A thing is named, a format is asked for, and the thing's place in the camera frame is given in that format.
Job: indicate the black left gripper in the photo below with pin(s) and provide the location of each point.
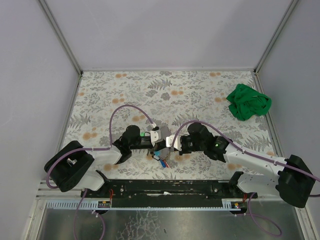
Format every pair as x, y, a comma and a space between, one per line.
155, 146

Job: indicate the grey crescent keyring holder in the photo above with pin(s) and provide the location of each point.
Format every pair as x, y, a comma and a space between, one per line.
161, 145

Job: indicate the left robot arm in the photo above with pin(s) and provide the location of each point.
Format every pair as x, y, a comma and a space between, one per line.
78, 167

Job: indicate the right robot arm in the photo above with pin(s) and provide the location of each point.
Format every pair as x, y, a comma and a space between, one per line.
287, 178

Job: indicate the floral table mat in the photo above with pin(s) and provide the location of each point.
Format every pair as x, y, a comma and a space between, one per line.
107, 102

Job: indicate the green crumpled cloth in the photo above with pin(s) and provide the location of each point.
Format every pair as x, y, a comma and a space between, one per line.
246, 102

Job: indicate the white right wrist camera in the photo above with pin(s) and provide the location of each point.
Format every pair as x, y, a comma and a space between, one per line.
173, 142

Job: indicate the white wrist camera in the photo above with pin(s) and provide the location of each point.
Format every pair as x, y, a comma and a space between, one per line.
173, 142
155, 134

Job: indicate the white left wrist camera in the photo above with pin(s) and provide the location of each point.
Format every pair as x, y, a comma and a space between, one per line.
155, 134

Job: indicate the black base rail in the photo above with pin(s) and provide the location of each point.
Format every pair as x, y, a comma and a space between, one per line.
167, 193

